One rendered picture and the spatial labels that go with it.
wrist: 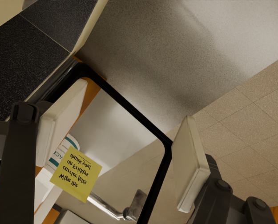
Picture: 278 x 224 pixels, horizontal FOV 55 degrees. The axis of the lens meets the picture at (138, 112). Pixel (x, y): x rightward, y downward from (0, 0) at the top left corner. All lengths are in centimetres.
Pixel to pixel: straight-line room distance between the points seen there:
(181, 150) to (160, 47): 40
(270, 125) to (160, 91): 142
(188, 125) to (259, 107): 170
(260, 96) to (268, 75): 16
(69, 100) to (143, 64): 45
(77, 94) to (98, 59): 48
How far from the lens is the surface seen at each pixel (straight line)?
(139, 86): 64
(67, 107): 16
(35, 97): 53
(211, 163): 17
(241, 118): 196
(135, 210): 54
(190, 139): 17
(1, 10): 21
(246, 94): 182
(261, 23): 50
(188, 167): 16
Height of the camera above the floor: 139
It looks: 39 degrees down
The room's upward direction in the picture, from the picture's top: 151 degrees counter-clockwise
